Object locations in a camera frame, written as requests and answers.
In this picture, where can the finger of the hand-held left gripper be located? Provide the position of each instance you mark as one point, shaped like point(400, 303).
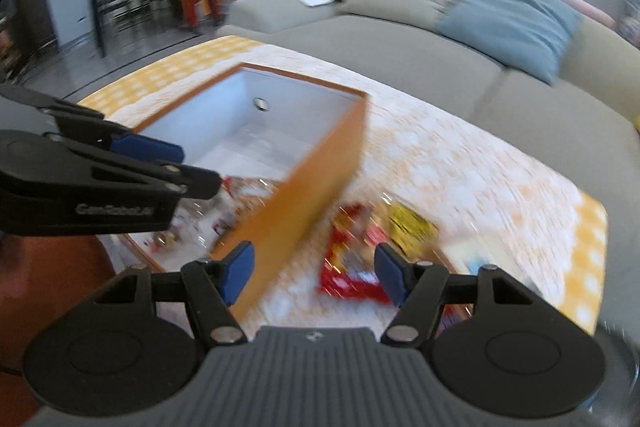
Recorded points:
point(190, 183)
point(150, 149)

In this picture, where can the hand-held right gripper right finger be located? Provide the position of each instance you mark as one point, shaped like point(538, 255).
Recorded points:
point(392, 274)

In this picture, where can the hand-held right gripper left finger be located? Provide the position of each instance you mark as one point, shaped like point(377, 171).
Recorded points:
point(235, 274)

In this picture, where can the red foil packet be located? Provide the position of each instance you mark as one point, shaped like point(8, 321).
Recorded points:
point(350, 274)

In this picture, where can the yellow label popcorn packet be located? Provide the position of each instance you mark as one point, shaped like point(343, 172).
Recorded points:
point(412, 224)

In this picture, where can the orange cardboard box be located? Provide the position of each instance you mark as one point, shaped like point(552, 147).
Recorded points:
point(310, 187)

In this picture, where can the orange rug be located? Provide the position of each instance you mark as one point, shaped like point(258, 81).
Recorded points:
point(65, 267)

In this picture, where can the yellow checked tablecloth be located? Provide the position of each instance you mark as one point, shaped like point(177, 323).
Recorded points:
point(585, 257)

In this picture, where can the grey sofa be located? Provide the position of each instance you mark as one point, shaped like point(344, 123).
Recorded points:
point(375, 42)

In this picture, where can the blue cushion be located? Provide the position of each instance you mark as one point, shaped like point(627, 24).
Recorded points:
point(510, 22)

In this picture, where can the pink cushion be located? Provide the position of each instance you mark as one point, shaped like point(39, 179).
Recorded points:
point(580, 4)

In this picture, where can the printed figure cushion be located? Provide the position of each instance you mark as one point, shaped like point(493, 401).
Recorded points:
point(631, 7)

